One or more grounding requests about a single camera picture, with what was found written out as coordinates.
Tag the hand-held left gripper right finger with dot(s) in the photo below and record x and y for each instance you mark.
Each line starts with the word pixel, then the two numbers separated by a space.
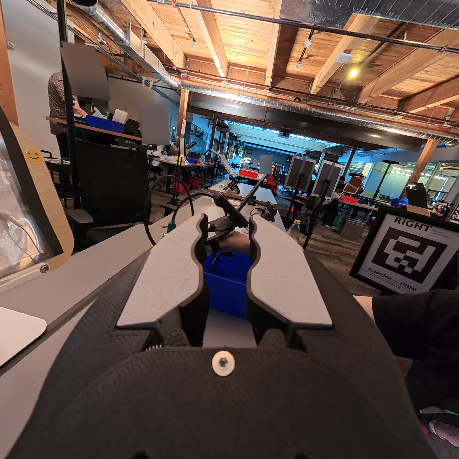
pixel 287 283

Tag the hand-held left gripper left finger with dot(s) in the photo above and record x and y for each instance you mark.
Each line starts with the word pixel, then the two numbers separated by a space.
pixel 165 279

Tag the blue plastic bin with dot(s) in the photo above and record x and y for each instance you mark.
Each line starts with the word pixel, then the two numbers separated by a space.
pixel 226 290

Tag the silver hdmi splitter box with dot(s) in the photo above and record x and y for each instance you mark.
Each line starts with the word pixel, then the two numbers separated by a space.
pixel 235 244

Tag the person's right forearm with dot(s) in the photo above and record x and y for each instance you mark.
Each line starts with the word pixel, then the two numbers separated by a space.
pixel 364 308

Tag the clear water bottle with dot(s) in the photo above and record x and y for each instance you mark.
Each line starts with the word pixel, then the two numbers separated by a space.
pixel 293 232

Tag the grey floor bin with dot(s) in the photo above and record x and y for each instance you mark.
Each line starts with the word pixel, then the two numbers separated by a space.
pixel 352 228

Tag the black floor lamp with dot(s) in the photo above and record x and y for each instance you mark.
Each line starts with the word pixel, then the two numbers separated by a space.
pixel 385 179

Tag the person's black printed shirt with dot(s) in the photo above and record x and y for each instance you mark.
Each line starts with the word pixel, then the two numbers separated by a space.
pixel 423 340

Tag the grey panel on stand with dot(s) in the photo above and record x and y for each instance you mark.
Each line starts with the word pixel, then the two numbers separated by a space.
pixel 327 178
pixel 300 174

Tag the black office chair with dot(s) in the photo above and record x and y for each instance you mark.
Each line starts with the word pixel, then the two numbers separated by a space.
pixel 111 186

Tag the red plastic tray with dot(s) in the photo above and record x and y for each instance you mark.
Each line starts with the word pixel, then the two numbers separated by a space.
pixel 248 173

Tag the wooden instruction board on stand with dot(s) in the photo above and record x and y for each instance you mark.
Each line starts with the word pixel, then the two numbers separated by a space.
pixel 48 208

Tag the blue storage tray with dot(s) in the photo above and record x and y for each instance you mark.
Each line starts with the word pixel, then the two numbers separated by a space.
pixel 104 124

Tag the round ceiling lamp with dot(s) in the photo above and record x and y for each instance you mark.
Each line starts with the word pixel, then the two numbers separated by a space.
pixel 353 73

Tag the black vertical pole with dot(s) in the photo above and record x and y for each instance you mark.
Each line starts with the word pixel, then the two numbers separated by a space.
pixel 69 107

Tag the white ceiling disc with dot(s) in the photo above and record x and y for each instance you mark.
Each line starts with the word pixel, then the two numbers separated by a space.
pixel 344 57

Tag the silver spiral ceiling duct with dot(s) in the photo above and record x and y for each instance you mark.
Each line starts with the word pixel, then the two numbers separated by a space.
pixel 322 112

